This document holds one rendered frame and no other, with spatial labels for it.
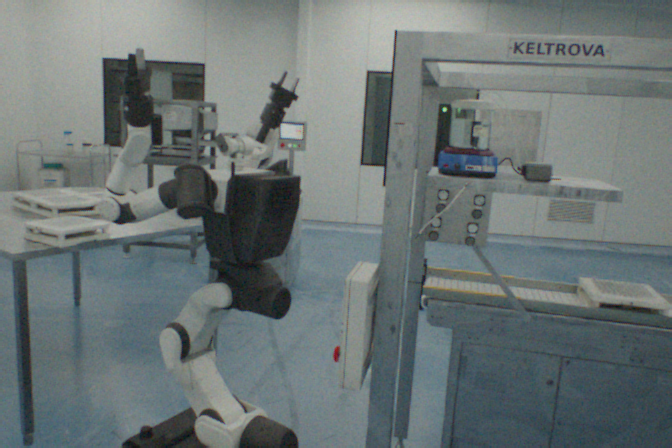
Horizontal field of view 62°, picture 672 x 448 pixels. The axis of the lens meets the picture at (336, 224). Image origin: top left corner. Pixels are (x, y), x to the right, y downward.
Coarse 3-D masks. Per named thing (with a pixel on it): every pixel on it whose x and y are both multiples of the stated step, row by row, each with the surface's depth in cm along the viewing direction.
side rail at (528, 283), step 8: (432, 272) 226; (440, 272) 225; (448, 272) 224; (456, 272) 224; (472, 280) 223; (480, 280) 222; (488, 280) 221; (504, 280) 220; (512, 280) 219; (520, 280) 219; (528, 280) 218; (536, 280) 217; (544, 280) 218; (536, 288) 218; (544, 288) 217; (552, 288) 217; (560, 288) 216; (568, 288) 215; (576, 288) 215; (664, 296) 208
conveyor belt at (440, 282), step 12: (456, 288) 213; (468, 288) 214; (480, 288) 215; (492, 288) 216; (516, 288) 218; (456, 300) 200; (552, 300) 205; (564, 300) 206; (576, 300) 207; (552, 312) 193; (648, 324) 187
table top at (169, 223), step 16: (16, 192) 354; (0, 208) 300; (16, 208) 302; (0, 224) 263; (16, 224) 265; (112, 224) 277; (128, 224) 280; (144, 224) 282; (160, 224) 284; (176, 224) 286; (192, 224) 289; (0, 240) 234; (16, 240) 236; (112, 240) 250; (128, 240) 257; (144, 240) 264; (0, 256) 223; (16, 256) 217; (32, 256) 222; (48, 256) 228
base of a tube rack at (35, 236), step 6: (24, 234) 238; (30, 234) 237; (36, 234) 237; (42, 234) 237; (90, 234) 242; (96, 234) 244; (102, 234) 245; (108, 234) 247; (36, 240) 235; (42, 240) 233; (48, 240) 231; (54, 240) 229; (66, 240) 230; (72, 240) 232; (78, 240) 234; (84, 240) 238; (90, 240) 241; (96, 240) 242; (60, 246) 228; (66, 246) 230
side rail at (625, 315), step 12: (468, 300) 197; (480, 300) 196; (492, 300) 195; (504, 300) 194; (528, 300) 193; (540, 300) 192; (564, 312) 191; (576, 312) 190; (588, 312) 189; (600, 312) 188; (612, 312) 187; (624, 312) 186; (636, 312) 186; (660, 324) 185
